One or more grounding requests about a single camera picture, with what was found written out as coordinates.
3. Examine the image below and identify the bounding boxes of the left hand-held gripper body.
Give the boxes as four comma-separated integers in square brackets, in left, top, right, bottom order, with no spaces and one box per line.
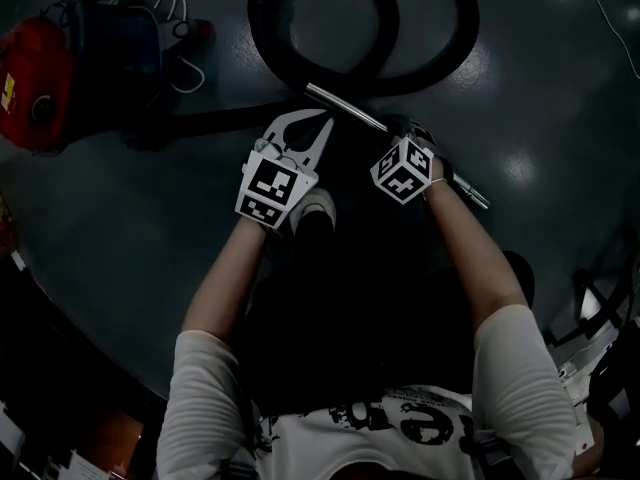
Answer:
[234,136,321,230]

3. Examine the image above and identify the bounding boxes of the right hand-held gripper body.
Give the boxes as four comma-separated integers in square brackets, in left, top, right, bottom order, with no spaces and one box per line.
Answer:
[369,135,435,204]

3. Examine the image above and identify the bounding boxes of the silver metal vacuum tube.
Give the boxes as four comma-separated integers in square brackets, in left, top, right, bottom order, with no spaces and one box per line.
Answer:
[303,81,492,211]

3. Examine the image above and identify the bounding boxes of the black vacuum hose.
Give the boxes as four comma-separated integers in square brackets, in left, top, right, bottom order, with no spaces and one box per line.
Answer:
[118,0,482,152]

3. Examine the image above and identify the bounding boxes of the person's left forearm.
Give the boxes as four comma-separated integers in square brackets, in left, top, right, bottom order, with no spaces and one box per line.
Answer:
[180,215,275,340]

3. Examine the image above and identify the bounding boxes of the person's right forearm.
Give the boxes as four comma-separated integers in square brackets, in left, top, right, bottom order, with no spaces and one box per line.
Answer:
[423,183,532,328]

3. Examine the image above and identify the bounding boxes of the red canister vacuum cleaner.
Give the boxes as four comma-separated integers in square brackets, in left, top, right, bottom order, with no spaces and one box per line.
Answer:
[0,0,215,158]

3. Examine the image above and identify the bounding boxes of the person's white shoe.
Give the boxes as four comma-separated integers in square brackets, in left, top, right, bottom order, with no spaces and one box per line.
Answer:
[288,186,338,240]

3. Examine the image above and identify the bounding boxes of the black trousers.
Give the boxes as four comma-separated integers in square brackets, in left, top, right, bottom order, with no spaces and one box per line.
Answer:
[243,202,537,415]

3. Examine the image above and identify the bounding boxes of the thin wrist bracelet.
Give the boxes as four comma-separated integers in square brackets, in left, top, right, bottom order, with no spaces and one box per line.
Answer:
[422,176,449,200]

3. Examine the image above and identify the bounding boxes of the black grey harness strap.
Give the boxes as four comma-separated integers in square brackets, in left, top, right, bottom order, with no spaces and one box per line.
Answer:
[477,435,514,472]
[219,455,261,480]

